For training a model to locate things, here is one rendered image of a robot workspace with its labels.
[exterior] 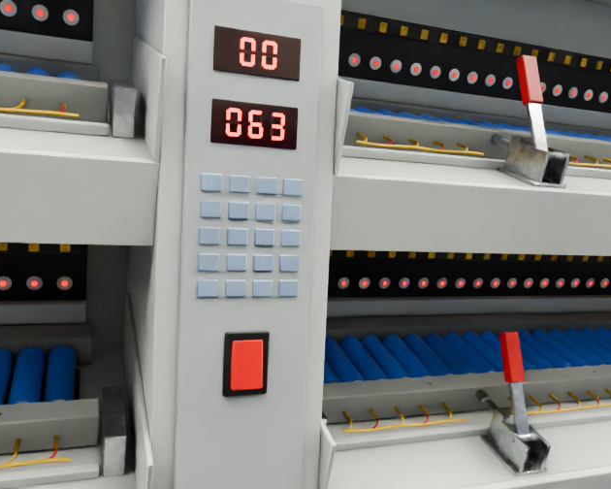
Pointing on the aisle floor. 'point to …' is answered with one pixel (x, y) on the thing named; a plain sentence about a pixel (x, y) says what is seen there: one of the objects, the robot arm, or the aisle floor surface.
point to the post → (173, 230)
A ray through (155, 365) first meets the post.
